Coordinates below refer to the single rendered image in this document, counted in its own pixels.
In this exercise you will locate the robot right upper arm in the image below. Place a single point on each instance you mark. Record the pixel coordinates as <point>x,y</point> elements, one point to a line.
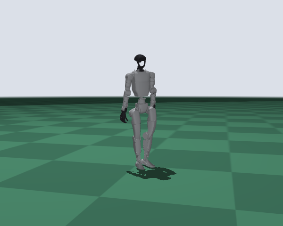
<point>128,78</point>

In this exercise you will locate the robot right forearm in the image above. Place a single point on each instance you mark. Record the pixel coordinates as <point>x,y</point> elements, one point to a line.
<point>125,102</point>

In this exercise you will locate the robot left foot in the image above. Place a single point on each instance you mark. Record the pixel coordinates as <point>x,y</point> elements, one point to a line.
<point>147,163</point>

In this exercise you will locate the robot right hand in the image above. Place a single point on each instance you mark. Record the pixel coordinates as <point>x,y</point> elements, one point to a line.
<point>123,116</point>

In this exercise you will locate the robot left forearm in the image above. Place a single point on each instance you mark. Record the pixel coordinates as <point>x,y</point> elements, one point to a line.
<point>152,99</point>

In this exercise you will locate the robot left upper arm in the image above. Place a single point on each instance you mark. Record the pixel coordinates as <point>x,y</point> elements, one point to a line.
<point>152,83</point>

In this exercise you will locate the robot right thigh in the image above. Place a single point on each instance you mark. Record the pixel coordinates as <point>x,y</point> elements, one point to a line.
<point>136,123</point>

